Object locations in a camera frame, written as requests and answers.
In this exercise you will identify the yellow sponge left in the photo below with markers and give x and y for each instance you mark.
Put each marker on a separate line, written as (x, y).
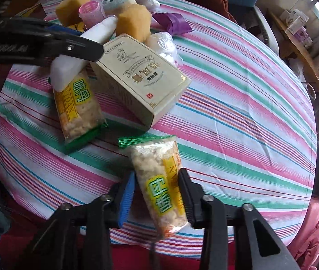
(67, 12)

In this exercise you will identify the grey bed rail right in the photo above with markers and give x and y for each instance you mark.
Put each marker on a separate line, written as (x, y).
(269, 38)

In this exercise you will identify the yellow sponge right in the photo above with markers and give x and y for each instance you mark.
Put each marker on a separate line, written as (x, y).
(135, 21)

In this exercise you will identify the wooden side table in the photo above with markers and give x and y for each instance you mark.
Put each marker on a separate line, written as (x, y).
(292, 46)

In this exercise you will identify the white product boxes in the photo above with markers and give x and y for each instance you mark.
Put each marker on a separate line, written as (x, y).
(295, 21)

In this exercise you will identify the yellow sponge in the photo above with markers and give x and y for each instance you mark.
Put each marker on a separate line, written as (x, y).
(135, 21)
(67, 12)

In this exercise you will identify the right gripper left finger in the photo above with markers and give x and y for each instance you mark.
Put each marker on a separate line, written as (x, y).
(124, 198)

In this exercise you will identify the white plastic bag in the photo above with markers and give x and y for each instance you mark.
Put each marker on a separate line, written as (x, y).
(162, 44)

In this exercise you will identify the beige tea box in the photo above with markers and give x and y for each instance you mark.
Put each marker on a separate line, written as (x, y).
(144, 82)

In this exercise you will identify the pink hair roller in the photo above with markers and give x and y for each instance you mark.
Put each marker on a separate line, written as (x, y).
(91, 13)

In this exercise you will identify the rice cracker packet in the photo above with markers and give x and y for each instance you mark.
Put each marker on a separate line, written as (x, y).
(156, 161)
(79, 112)

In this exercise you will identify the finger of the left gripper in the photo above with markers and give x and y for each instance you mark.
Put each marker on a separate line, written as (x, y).
(69, 42)

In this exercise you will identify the striped bed sheet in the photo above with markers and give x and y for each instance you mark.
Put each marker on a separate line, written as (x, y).
(245, 129)

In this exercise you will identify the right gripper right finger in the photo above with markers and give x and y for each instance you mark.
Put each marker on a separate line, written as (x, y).
(192, 194)

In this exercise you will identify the pink quilt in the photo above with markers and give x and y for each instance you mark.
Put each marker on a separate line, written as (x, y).
(305, 246)

